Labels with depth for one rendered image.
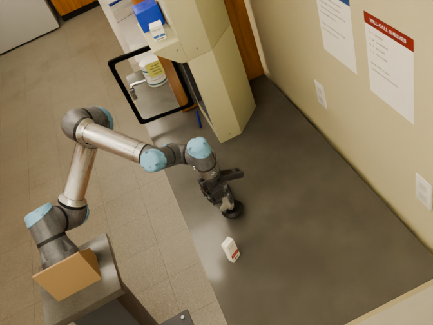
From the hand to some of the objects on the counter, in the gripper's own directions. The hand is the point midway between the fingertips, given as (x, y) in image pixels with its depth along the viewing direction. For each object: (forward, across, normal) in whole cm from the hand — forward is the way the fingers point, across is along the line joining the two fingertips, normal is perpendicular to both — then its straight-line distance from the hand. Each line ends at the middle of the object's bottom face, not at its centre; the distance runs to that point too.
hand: (229, 204), depth 181 cm
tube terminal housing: (+7, -52, +38) cm, 64 cm away
